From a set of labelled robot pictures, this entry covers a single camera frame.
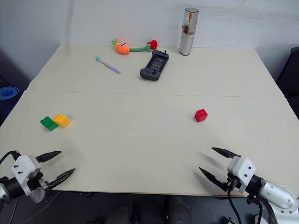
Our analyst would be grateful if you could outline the orange carrot plush toy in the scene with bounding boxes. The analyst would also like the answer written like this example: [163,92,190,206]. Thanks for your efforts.
[111,39,130,55]

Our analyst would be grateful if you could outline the yellow toy brick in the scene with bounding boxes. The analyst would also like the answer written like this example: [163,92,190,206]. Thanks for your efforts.
[53,113,71,128]

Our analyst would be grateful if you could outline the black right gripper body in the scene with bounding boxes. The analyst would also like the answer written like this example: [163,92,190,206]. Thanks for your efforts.
[223,173,242,192]

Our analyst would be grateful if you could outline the red toy brick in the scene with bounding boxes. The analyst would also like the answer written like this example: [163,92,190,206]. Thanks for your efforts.
[194,108,209,123]

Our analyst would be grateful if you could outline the grey toothbrush travel case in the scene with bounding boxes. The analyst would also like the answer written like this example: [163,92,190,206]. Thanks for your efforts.
[179,7,200,57]

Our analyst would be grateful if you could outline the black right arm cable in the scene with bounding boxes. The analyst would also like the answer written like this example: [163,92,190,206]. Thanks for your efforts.
[227,189,243,224]

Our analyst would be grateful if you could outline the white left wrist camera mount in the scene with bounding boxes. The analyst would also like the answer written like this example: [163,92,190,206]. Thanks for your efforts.
[11,155,44,196]

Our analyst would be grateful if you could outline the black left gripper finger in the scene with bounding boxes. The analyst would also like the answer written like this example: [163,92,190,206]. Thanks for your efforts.
[46,168,76,190]
[35,150,63,163]

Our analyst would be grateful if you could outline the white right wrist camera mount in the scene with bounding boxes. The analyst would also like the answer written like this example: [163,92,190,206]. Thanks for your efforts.
[227,155,256,193]

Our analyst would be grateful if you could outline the dark grey game controller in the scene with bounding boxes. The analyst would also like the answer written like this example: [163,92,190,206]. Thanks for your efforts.
[140,49,170,82]

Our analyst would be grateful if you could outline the purple and teal toothbrush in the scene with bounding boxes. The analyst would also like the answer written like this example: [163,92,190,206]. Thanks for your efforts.
[95,56,122,75]

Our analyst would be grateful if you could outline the blue plastic bowl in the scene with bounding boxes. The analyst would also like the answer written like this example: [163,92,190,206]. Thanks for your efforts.
[0,86,20,101]

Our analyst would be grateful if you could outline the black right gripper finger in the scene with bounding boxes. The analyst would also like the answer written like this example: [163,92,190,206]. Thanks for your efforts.
[211,147,242,160]
[199,166,229,192]

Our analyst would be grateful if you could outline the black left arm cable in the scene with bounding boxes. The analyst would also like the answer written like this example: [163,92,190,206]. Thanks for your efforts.
[0,150,22,165]

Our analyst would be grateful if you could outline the green toy brick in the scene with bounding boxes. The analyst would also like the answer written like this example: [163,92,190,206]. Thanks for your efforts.
[40,116,59,132]

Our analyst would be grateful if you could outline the yellow toothbrush in case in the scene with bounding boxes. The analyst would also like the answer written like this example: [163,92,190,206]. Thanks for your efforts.
[186,13,194,35]

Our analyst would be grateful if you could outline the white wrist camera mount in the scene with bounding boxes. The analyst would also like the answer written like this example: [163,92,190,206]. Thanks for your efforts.
[227,155,256,193]
[11,155,44,196]

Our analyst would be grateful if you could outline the red rose plush toy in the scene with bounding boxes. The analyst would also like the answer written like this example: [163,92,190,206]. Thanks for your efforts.
[129,40,158,53]

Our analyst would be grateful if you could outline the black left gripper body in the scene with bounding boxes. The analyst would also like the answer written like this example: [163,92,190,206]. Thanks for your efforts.
[27,171,51,191]

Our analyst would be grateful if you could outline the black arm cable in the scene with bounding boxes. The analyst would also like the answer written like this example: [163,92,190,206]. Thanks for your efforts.
[0,150,22,165]
[227,189,243,224]

